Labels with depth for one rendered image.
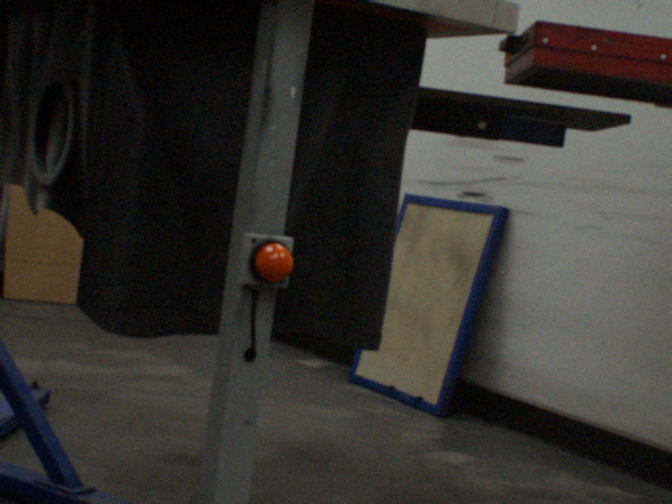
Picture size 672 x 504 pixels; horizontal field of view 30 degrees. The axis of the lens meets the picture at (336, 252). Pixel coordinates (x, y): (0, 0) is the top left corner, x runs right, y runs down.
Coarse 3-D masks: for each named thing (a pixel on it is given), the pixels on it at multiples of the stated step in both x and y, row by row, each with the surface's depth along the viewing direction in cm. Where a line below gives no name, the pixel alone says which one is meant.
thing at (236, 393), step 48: (288, 0) 123; (288, 48) 123; (288, 96) 124; (288, 144) 124; (240, 192) 126; (288, 192) 125; (240, 240) 125; (288, 240) 124; (240, 288) 124; (240, 336) 124; (240, 384) 125; (240, 432) 125; (240, 480) 126
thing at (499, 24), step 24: (360, 0) 149; (384, 0) 150; (408, 0) 152; (432, 0) 153; (456, 0) 155; (480, 0) 157; (504, 0) 159; (456, 24) 159; (480, 24) 157; (504, 24) 159
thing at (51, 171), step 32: (0, 0) 180; (32, 0) 166; (64, 0) 153; (0, 32) 181; (32, 32) 168; (64, 32) 153; (0, 64) 181; (32, 64) 169; (64, 64) 152; (0, 96) 182; (32, 96) 165; (64, 96) 154; (0, 128) 182; (32, 128) 160; (64, 128) 152; (0, 160) 177; (32, 160) 159; (64, 160) 147; (32, 192) 165; (64, 192) 151
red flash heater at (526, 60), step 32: (544, 32) 247; (576, 32) 247; (608, 32) 247; (512, 64) 280; (544, 64) 248; (576, 64) 248; (608, 64) 248; (640, 64) 248; (608, 96) 290; (640, 96) 290
